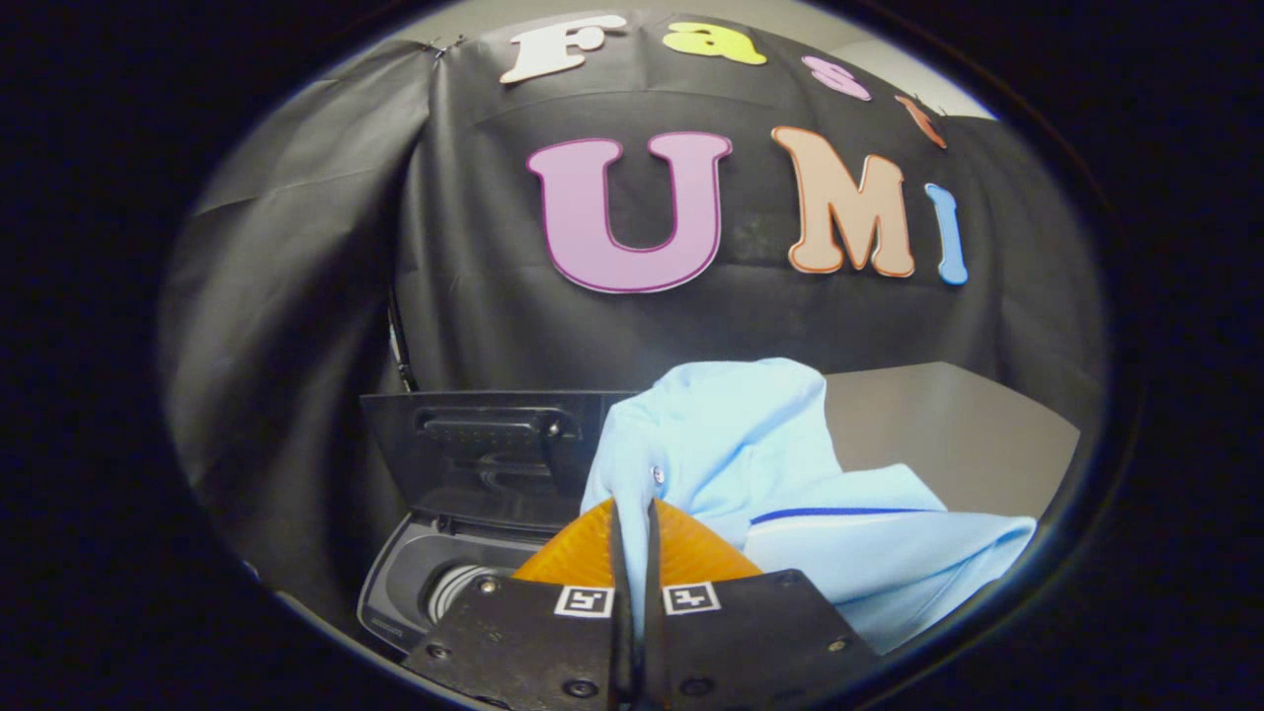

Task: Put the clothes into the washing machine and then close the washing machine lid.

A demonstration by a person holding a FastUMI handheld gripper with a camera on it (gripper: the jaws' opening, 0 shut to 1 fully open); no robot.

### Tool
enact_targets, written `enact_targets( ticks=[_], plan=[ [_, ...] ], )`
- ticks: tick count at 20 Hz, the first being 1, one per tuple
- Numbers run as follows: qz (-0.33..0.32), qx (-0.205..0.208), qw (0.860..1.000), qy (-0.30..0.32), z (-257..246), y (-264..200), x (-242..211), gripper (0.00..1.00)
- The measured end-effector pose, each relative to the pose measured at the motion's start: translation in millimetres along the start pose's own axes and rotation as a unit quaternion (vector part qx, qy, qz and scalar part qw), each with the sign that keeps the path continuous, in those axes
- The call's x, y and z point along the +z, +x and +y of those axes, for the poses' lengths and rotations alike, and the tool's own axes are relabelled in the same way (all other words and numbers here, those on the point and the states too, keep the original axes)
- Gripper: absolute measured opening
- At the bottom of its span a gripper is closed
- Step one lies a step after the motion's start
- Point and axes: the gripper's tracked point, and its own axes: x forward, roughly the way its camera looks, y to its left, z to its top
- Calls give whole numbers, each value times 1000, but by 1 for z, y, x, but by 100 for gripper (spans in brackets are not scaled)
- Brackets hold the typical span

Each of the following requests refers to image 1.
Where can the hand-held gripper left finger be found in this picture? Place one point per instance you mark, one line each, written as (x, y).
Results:
(523, 642)

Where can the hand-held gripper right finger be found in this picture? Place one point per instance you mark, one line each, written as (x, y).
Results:
(750, 642)

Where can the light blue shirt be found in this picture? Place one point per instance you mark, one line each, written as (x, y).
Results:
(750, 444)

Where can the black backdrop cloth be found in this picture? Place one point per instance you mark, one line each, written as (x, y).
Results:
(494, 296)

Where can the beige cabinet with dark frame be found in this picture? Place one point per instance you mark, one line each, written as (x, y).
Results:
(948, 434)

